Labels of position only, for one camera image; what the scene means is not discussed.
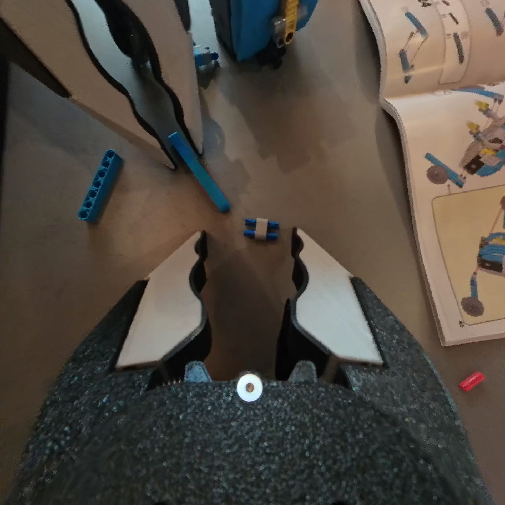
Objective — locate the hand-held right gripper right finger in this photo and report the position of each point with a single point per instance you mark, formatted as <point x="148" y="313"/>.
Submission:
<point x="335" y="315"/>

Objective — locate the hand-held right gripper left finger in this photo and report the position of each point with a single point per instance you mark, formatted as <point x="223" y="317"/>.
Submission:
<point x="165" y="315"/>

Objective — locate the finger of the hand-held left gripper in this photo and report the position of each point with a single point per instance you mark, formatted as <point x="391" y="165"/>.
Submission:
<point x="59" y="43"/>
<point x="177" y="59"/>

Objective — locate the blue toy robot model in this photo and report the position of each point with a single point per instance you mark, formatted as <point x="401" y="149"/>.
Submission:
<point x="256" y="27"/>

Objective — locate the thick teal perforated beam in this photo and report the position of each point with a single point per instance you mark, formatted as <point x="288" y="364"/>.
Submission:
<point x="207" y="183"/>

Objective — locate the small blue perforated beam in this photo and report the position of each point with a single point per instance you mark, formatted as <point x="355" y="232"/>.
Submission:
<point x="100" y="185"/>

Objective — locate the small red piece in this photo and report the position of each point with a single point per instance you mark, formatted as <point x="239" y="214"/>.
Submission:
<point x="471" y="381"/>

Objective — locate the instruction booklet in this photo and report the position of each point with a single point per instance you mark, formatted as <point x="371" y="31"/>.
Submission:
<point x="453" y="138"/>

